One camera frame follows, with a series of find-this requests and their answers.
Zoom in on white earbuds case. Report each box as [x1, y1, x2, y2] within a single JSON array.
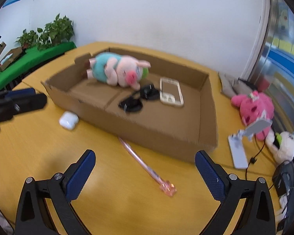
[[59, 111, 79, 130]]

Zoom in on pink pig plush toy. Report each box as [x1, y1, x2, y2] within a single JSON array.
[[82, 52, 151, 90]]

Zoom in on pink pen with charm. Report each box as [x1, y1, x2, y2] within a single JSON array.
[[119, 138, 177, 197]]

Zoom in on black sunglasses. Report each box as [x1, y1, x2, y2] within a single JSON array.
[[118, 84, 160, 113]]

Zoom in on beige clear phone case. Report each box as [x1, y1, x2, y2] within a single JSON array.
[[160, 77, 184, 108]]

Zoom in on green cloth covered bench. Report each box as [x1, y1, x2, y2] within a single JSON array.
[[0, 42, 76, 90]]

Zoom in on black power adapter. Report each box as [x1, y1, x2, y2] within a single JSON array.
[[272, 161, 294, 197]]

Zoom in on small cardboard box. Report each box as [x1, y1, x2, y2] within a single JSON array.
[[0, 47, 23, 72]]

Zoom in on small potted green plant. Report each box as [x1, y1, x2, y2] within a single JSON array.
[[15, 29, 39, 49]]

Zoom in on white phone stand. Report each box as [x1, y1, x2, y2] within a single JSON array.
[[227, 118, 273, 170]]

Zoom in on large potted green plant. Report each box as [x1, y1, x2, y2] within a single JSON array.
[[36, 14, 75, 50]]

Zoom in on white panda plush toy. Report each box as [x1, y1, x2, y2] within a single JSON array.
[[265, 129, 294, 164]]

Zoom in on magenta bear plush toy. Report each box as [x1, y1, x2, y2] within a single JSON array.
[[230, 91, 274, 127]]

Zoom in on grey folded cloth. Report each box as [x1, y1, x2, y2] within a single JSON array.
[[218, 72, 257, 99]]

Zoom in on brown cardboard tray box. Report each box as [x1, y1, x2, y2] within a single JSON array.
[[43, 46, 218, 162]]

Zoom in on yellow sticky notes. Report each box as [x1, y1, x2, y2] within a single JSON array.
[[272, 37, 294, 56]]

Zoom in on black cable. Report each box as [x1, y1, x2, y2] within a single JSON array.
[[245, 134, 294, 201]]

